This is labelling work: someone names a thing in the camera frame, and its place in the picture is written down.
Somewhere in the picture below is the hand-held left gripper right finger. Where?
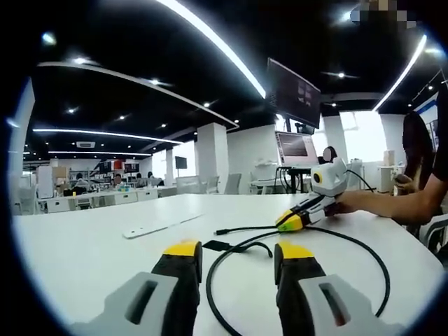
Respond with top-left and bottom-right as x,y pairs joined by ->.
274,241 -> 389,336

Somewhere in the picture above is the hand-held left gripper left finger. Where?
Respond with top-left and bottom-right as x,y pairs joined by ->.
71,239 -> 204,336

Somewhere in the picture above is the black charging cable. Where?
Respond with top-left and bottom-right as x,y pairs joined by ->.
205,225 -> 391,336

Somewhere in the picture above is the black Velcro strap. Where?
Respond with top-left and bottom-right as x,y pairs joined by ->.
202,239 -> 231,252

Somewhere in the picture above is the white desk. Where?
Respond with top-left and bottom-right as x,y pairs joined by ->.
12,193 -> 445,336

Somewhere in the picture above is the person's right hand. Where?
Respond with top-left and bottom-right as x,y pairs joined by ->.
323,190 -> 364,218

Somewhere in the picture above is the pink lit monitor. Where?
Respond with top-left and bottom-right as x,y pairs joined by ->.
275,131 -> 318,167

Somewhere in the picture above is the white flat strip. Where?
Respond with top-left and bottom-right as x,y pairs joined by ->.
122,212 -> 206,240

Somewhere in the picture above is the large dark hanging monitor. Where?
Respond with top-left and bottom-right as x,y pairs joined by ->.
267,57 -> 322,130

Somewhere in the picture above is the row of white desks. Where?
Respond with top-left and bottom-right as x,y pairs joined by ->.
45,187 -> 178,214

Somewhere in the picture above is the blue white display board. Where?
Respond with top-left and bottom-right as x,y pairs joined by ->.
418,91 -> 440,148

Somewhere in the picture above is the long ceiling light strip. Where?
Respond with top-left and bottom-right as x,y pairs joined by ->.
155,0 -> 267,99
372,34 -> 428,112

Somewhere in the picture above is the white board panel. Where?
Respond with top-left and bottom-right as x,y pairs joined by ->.
36,165 -> 53,200

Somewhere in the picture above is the thin ceiling light strip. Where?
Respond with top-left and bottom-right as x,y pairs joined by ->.
33,128 -> 183,144
48,150 -> 153,157

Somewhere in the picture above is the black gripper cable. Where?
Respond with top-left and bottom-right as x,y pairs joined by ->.
344,169 -> 377,193

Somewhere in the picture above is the black cable bundle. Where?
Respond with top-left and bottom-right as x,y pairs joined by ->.
275,167 -> 312,193

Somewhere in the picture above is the red black wall display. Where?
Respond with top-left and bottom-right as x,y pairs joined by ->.
99,160 -> 141,173

